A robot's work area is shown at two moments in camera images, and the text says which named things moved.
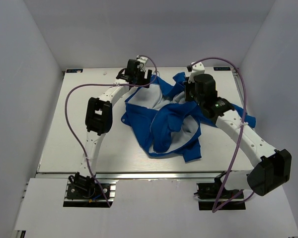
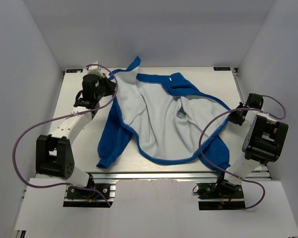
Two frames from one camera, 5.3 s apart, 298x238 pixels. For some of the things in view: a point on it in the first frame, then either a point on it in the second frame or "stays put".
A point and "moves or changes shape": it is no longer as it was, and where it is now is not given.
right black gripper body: x=190 y=94 → x=236 y=118
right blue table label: x=221 y=68 stays put
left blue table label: x=74 y=71 stays put
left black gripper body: x=140 y=76 → x=96 y=95
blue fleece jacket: x=168 y=122 moves or changes shape
